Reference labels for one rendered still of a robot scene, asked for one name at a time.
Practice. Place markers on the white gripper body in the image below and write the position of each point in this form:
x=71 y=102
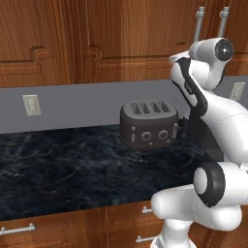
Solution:
x=177 y=58

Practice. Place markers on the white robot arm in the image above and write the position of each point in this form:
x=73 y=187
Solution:
x=226 y=129

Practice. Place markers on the dark grey four-slot toaster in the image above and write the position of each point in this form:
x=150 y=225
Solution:
x=148 y=129

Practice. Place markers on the wooden drawer front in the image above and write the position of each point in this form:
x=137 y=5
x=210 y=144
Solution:
x=122 y=239
x=48 y=232
x=126 y=214

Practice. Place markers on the wooden wall cabinet door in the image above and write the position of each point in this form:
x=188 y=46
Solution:
x=129 y=38
x=35 y=38
x=239 y=19

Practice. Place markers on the beige wall outlet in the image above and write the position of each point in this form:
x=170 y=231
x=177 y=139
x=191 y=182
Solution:
x=31 y=105
x=238 y=91

